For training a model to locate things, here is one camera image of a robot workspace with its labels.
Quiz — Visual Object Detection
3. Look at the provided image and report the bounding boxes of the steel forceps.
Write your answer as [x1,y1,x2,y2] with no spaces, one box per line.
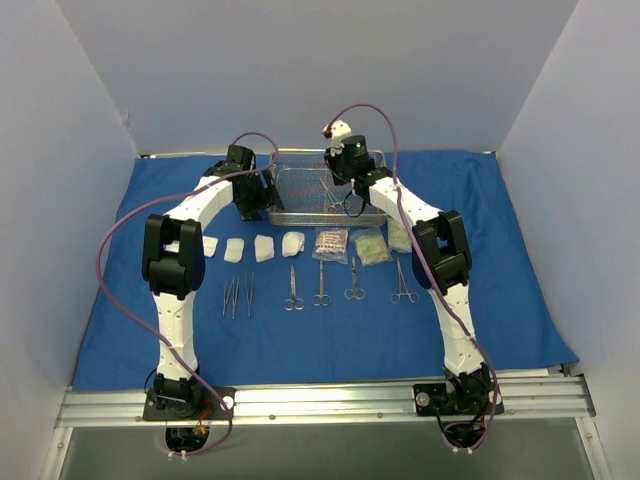
[319,179,350,213]

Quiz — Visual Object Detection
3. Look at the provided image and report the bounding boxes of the steel mesh instrument tray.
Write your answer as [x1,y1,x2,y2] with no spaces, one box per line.
[268,149,386,228]

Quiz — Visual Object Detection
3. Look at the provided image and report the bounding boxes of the white gauze roll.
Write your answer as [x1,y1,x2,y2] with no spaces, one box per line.
[282,231,305,257]
[254,235,275,263]

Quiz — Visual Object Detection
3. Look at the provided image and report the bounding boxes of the white gauze pad front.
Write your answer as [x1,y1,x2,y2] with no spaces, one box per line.
[223,238,245,264]

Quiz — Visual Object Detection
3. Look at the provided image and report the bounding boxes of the white gauze pad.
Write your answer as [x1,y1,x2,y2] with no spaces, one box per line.
[223,238,245,264]
[164,241,180,253]
[202,236,219,258]

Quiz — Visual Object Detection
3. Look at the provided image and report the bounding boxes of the peach gauze pack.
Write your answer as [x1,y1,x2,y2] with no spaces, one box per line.
[312,228,349,265]

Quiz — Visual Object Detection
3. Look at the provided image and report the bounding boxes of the green paper packet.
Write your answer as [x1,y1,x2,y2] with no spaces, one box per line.
[351,227,391,267]

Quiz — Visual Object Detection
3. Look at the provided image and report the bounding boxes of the cream gauze pack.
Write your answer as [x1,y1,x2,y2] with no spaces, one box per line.
[387,217,412,253]

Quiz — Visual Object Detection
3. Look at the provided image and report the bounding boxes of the steel tweezers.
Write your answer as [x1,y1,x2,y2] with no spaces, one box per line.
[222,282,233,316]
[230,278,240,319]
[245,270,255,318]

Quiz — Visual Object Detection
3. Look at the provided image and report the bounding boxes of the blue surgical drape cloth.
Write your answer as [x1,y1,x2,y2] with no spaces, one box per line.
[73,151,577,392]

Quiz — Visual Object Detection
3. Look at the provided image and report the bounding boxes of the steel surgical scissors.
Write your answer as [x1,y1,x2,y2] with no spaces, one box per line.
[344,258,366,300]

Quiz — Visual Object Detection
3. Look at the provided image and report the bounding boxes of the straight steel scissors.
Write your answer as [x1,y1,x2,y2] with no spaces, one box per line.
[312,260,331,307]

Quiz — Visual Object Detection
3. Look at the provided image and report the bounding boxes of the steel hemostat clamp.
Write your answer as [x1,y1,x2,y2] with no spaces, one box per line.
[390,258,419,304]

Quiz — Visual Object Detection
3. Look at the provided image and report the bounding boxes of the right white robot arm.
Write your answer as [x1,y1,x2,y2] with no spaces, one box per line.
[324,131,500,413]

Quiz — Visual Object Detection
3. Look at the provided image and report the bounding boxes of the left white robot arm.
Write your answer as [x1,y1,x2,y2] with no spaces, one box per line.
[142,144,283,419]

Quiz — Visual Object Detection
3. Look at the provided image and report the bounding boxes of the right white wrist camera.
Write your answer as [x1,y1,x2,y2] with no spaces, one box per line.
[322,119,352,151]

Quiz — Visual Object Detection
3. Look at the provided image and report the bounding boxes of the black wrist loop cable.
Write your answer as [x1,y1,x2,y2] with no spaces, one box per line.
[343,192,366,219]

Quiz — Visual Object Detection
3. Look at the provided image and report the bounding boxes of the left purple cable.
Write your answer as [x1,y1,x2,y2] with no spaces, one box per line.
[94,131,281,457]

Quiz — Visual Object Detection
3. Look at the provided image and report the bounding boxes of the purple cable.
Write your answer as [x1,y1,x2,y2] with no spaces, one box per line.
[322,103,500,454]
[94,131,281,457]

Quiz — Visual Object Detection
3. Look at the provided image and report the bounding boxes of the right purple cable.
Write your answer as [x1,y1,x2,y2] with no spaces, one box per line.
[322,103,500,454]

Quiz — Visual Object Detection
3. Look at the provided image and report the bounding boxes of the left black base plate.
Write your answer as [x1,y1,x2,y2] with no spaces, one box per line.
[142,385,229,422]

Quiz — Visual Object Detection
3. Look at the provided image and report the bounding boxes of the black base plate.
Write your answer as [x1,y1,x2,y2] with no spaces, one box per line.
[142,385,229,422]
[412,381,492,417]

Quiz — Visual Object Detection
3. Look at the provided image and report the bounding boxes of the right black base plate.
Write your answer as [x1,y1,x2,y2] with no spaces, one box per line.
[412,381,492,417]

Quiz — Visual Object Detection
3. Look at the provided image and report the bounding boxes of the aluminium front rail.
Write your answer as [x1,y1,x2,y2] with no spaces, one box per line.
[56,376,595,428]

